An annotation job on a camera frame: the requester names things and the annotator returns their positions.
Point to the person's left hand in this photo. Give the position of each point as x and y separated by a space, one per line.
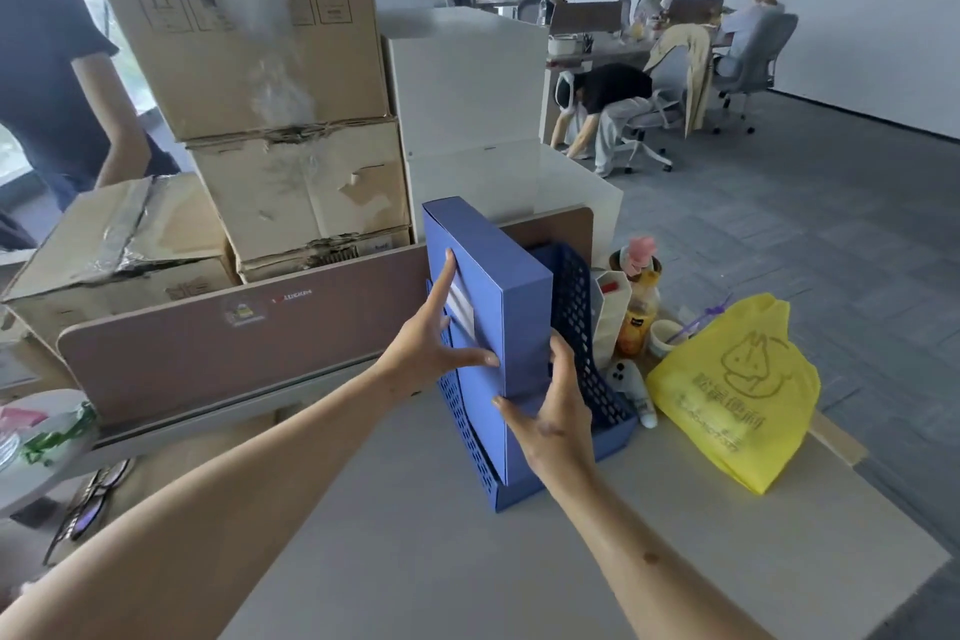
424 351

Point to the orange juice bottle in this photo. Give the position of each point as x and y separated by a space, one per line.
636 324

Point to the flat cardboard box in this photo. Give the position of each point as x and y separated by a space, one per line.
330 253

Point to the taped cardboard box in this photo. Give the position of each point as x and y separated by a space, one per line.
112 242

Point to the pink figure toy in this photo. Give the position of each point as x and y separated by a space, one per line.
639 255

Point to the white office chair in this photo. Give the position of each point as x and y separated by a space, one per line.
660 114

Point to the person's left thumb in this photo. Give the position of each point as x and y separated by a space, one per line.
476 358

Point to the white cup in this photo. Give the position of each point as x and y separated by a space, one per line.
664 338

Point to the person's right forearm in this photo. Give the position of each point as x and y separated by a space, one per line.
637 564

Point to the person's right hand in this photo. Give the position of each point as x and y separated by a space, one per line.
559 437

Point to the white spotted tube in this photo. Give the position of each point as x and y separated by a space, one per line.
636 392

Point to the green ribbon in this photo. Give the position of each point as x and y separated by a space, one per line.
64 429

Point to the person's right thumb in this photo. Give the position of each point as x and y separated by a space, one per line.
508 413

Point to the person's left forearm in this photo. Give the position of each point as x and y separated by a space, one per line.
187 534

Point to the black eyeglasses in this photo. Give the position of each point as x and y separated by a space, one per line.
86 508

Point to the white pot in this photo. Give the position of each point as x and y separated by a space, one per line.
562 45

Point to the blue file box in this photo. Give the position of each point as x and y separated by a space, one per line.
510 302

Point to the white desk organiser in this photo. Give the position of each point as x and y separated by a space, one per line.
609 309

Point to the blue mesh file rack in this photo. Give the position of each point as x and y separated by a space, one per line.
585 339

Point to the torn cardboard box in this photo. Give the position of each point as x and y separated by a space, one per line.
300 189

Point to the brown desk screen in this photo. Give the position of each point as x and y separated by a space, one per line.
694 9
589 17

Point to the grey office chair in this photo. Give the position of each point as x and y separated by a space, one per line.
531 3
761 54

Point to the beige jacket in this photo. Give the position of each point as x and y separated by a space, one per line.
694 62

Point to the white cabinet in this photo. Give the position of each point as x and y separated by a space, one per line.
465 84

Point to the brown desk divider panel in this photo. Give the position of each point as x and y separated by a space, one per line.
225 354

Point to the pink paper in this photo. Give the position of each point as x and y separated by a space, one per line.
21 418

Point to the purple ribbon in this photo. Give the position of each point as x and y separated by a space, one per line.
701 317

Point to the yellow plastic bag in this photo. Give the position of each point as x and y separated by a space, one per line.
735 392

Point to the large cardboard box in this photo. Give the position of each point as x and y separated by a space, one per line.
247 47

